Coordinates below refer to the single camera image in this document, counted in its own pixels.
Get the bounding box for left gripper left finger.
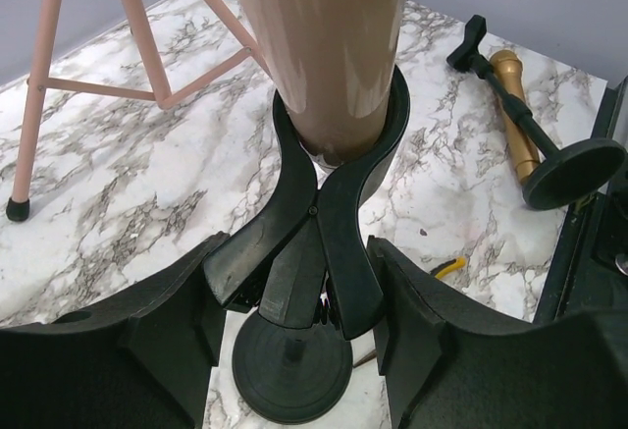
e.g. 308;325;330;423
1;233;228;428

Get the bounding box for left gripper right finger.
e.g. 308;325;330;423
367;237;627;428

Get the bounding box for pink perforated music stand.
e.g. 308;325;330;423
6;0;271;224

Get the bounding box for pink toy microphone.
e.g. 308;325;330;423
239;0;405;168

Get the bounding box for black mic stand front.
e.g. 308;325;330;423
446;15;627;210

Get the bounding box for gold toy microphone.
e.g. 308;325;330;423
490;49;540;186

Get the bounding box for yellow handled pliers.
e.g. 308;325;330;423
352;255;468;369

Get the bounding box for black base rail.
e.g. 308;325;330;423
532;73;628;327

